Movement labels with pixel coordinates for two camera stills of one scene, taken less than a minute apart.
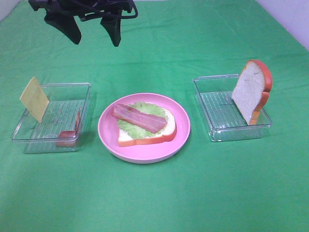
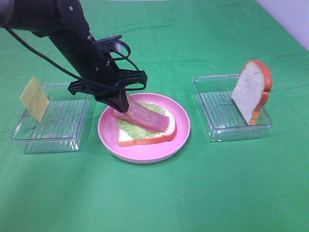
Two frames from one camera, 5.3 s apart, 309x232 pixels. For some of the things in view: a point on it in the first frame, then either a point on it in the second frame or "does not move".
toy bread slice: [168, 133] does not move
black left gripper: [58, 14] to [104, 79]
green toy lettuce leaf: [135, 131] does not move
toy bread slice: [251, 93] does not move
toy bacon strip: [67, 138] to [159, 122]
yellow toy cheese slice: [34, 98] does not move
